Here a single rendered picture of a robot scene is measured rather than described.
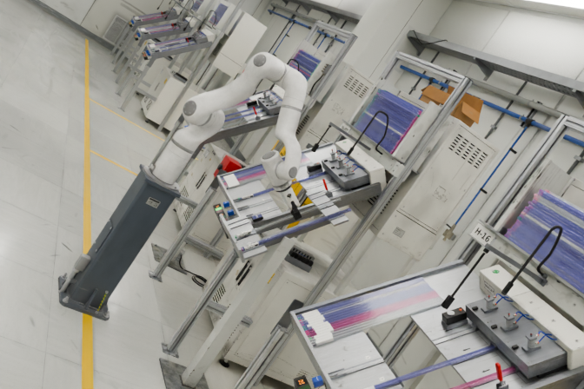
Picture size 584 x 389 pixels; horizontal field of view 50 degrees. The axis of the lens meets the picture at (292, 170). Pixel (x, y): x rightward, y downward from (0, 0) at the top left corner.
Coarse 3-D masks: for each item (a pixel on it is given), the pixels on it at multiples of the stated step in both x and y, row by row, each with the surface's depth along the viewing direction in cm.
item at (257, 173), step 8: (304, 160) 359; (256, 168) 361; (224, 176) 359; (232, 176) 357; (240, 176) 355; (248, 176) 353; (256, 176) 351; (264, 176) 349; (224, 184) 350; (232, 184) 347; (240, 184) 346
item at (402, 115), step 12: (384, 96) 347; (396, 96) 342; (372, 108) 352; (384, 108) 341; (396, 108) 331; (408, 108) 321; (360, 120) 356; (384, 120) 336; (396, 120) 326; (408, 120) 316; (372, 132) 339; (384, 132) 329; (396, 132) 319; (384, 144) 323; (396, 144) 314
